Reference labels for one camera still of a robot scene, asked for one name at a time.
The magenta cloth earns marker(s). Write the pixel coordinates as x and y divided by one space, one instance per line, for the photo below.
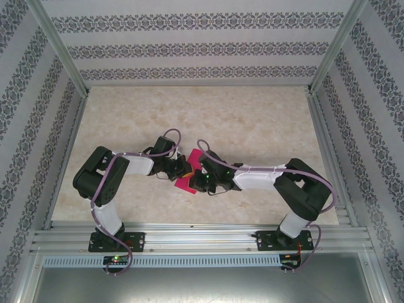
184 184

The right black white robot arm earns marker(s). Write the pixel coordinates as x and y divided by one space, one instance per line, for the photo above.
303 189

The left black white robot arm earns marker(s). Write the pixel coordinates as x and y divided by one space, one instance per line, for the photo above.
98 176

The grey metal panel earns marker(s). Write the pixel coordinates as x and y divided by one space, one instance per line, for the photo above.
202 287

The wide aluminium mounting rail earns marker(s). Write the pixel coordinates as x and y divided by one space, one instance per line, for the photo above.
202 236

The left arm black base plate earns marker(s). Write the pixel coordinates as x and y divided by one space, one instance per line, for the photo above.
139 241

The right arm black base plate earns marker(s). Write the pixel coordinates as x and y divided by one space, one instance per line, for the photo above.
265 241

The aluminium side rail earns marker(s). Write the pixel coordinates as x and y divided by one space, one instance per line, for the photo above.
322 126
71 139

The aluminium frame post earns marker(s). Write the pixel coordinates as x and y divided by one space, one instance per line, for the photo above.
335 47
61 47

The aluminium frame bar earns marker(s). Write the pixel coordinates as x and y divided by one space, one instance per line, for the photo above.
27 277
378 277

